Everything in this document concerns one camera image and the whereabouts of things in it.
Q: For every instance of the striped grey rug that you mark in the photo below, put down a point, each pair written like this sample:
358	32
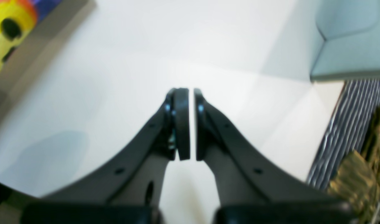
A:
346	129

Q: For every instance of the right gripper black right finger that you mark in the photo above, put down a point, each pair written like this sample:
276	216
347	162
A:
251	189

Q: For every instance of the olive camouflage cloth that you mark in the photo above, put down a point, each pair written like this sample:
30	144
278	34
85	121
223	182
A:
358	177

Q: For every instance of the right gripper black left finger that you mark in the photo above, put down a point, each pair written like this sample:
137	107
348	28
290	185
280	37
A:
127	188

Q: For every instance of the black T-shirt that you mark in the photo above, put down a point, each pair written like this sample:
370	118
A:
17	19

